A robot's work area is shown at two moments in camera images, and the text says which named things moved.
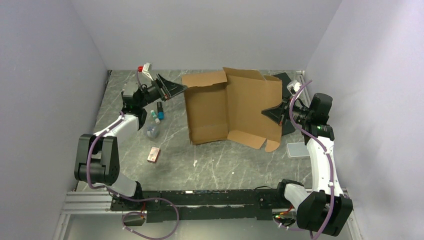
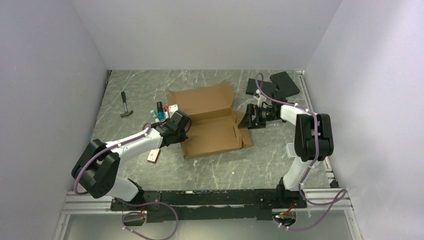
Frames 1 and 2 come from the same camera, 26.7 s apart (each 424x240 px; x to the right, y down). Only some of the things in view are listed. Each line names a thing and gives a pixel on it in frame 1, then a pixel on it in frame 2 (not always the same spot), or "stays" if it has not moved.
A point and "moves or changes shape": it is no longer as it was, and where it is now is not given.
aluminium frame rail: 89,202 stays
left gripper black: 172,88 to 182,137
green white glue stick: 157,120 stays
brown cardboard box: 230,103 moves or changes shape
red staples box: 153,155 stays
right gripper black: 277,113 to 247,122
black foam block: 287,127 to 269,88
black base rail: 200,204 stays
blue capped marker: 161,115 stays
